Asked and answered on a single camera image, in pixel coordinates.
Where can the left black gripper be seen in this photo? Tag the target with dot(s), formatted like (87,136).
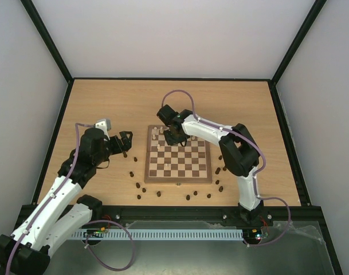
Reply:
(128,144)

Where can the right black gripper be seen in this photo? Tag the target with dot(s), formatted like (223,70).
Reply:
(175,137)

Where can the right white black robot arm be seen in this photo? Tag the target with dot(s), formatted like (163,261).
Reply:
(238,150)

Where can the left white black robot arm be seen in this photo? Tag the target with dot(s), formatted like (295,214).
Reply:
(31,246)

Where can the wooden chess board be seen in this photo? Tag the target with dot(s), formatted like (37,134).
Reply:
(188,164)

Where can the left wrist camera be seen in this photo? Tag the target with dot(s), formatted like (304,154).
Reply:
(105,126)

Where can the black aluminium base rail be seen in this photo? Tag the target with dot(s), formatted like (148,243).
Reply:
(227,216)

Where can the white slotted cable duct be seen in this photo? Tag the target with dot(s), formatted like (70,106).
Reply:
(171,235)

